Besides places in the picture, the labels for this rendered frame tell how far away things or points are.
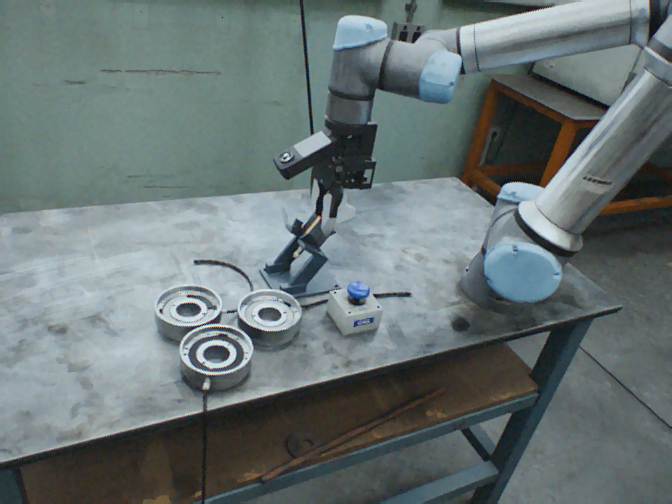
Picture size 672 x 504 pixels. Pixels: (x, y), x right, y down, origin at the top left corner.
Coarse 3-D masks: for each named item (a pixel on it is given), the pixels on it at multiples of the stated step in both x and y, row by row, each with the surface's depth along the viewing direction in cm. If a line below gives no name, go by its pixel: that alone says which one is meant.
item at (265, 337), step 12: (240, 300) 91; (252, 300) 93; (276, 300) 94; (288, 300) 94; (240, 312) 88; (252, 312) 91; (264, 312) 93; (276, 312) 93; (300, 312) 91; (240, 324) 88; (252, 324) 86; (264, 324) 89; (276, 324) 89; (252, 336) 87; (264, 336) 87; (276, 336) 87; (288, 336) 88
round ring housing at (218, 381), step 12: (216, 324) 85; (192, 336) 83; (204, 336) 84; (228, 336) 85; (240, 336) 85; (180, 348) 80; (204, 348) 82; (216, 348) 84; (228, 348) 83; (252, 348) 82; (180, 360) 79; (204, 360) 80; (228, 360) 81; (192, 372) 77; (204, 372) 77; (228, 372) 77; (240, 372) 79; (216, 384) 78; (228, 384) 79
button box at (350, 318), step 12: (336, 300) 94; (348, 300) 94; (360, 300) 94; (372, 300) 96; (336, 312) 95; (348, 312) 92; (360, 312) 92; (372, 312) 93; (336, 324) 95; (348, 324) 92; (360, 324) 94; (372, 324) 95
